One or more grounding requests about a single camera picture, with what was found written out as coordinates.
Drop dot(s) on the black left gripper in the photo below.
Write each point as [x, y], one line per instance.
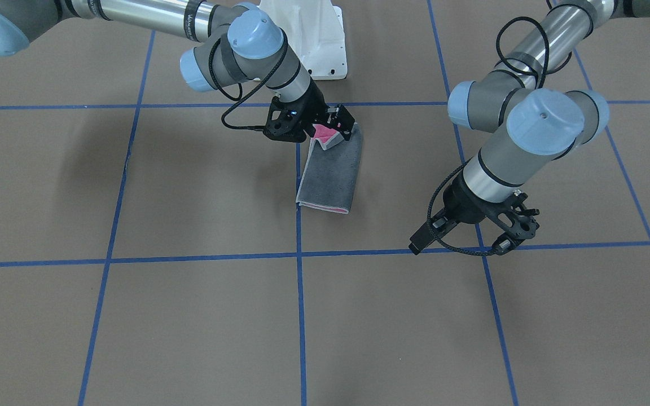
[462, 204]

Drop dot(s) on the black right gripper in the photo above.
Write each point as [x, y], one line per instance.
[315, 108]

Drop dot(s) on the pink towel with grey back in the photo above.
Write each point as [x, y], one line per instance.
[331, 170]

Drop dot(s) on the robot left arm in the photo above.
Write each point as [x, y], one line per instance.
[529, 125]

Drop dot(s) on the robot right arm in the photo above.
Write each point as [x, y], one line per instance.
[233, 45]

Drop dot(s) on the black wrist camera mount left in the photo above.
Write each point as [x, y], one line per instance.
[517, 222]

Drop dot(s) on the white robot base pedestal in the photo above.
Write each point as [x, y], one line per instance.
[316, 32]

